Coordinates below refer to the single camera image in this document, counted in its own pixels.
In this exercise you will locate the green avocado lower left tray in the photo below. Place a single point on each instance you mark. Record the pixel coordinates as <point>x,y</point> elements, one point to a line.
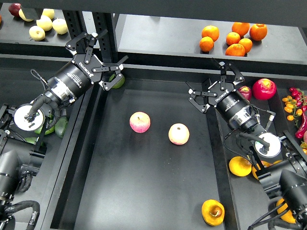
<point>31,140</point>

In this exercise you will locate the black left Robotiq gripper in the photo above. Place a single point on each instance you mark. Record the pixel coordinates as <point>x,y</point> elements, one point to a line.
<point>78,75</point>

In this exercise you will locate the small orange centre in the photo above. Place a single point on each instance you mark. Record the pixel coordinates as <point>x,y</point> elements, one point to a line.
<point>233,38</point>

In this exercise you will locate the red chili pepper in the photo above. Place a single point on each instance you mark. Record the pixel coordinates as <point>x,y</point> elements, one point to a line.
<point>303,128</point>

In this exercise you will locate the cherry tomato bunch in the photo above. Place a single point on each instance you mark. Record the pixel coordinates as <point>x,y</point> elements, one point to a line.
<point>295,104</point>

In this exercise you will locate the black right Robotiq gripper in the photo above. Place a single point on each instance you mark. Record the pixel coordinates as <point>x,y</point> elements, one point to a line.
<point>227,100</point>

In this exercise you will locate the dark red apple on shelf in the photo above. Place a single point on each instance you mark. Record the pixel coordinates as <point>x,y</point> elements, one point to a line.
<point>14,9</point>

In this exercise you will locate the dark green avocado upright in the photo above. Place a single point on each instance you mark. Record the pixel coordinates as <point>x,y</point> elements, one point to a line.
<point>60,126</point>

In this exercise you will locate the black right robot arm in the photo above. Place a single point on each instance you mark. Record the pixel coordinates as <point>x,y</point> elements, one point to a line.
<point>281,165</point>

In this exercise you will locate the orange top centre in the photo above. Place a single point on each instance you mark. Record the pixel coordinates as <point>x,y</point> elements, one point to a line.
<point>240,28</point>

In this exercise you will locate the pale yellow pear front left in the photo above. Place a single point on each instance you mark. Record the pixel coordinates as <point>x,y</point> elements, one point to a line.
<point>37,33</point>

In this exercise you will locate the large red apple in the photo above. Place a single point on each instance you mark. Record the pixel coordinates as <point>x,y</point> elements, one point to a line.
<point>264,89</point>

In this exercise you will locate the pale yellow pear centre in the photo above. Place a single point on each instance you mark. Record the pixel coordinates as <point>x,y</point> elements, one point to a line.
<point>45,23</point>

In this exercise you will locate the pale yellow pear back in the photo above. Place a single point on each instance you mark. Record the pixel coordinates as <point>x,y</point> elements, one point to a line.
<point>50,13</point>

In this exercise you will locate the orange lower left of group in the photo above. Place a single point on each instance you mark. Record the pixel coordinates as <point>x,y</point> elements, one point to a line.
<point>206,44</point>

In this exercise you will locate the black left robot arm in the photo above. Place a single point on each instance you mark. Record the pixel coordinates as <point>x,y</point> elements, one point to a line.
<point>23,128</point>

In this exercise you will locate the pink red apple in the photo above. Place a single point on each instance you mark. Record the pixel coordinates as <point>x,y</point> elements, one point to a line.
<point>140,122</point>

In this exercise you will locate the orange top right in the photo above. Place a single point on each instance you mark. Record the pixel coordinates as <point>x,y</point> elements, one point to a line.
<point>258,31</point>

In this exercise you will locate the yellow pear middle right tray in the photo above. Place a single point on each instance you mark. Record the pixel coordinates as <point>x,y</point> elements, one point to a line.
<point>253,169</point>

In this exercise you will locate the green avocado tray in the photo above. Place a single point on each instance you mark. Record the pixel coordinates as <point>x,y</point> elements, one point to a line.
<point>31,140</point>
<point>47,131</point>

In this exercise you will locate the green avocado at tray corner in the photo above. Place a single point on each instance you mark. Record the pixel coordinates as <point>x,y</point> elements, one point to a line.
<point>119,83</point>

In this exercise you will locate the yellow pear with long stem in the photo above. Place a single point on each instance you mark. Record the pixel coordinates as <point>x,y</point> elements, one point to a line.
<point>239,166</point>

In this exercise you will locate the orange lower right small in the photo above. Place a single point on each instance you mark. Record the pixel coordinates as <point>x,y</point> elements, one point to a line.
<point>246,43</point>

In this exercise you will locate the pale pink apple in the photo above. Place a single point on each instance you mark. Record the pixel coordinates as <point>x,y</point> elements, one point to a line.
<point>178,134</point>

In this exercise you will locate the orange front of group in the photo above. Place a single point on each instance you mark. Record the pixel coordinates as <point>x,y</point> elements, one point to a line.
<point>237,50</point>

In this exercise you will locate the small dark red apple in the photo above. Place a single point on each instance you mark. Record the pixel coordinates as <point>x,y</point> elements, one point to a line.
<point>246,92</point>

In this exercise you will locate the orange top left of group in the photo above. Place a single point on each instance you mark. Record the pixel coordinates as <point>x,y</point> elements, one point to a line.
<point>210,31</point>

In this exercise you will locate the black perforated shelf post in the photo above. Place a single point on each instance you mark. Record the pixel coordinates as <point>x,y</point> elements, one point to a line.
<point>104,26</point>

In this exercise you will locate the orange of group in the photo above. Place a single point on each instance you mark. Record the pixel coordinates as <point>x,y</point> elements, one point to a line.
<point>206,44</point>
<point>237,50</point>
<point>210,31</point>

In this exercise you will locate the black centre tray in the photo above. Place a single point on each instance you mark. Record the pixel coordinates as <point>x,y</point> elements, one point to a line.
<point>142,181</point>

